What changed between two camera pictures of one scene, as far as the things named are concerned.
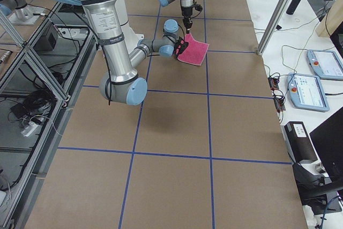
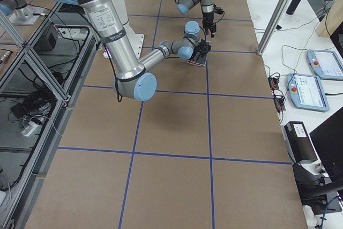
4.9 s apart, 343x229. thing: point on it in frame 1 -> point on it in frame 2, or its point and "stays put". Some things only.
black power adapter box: [48, 38] stays put
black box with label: [298, 142] stays put
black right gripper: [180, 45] -> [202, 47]
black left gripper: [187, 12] -> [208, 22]
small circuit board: [273, 83] stays put
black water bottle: [295, 1] stays put
